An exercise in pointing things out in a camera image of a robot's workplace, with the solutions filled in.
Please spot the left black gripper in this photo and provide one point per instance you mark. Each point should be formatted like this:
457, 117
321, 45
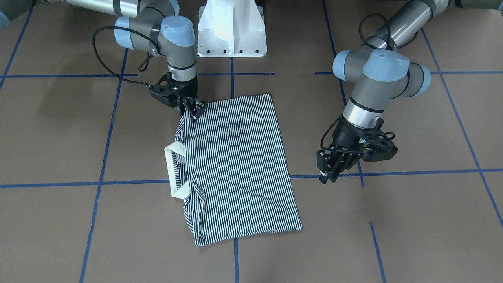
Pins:
347, 136

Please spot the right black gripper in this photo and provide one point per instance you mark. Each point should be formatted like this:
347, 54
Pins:
188, 90

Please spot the striped polo shirt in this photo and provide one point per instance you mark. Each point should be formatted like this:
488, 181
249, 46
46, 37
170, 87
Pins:
230, 170

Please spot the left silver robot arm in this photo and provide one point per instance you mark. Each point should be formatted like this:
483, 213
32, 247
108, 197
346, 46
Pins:
379, 74

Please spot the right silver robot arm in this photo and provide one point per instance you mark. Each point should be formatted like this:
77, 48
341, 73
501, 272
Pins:
155, 27

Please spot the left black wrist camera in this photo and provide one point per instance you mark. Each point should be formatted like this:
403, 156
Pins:
380, 146

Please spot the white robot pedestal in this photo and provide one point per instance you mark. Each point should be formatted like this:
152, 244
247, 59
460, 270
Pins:
231, 28

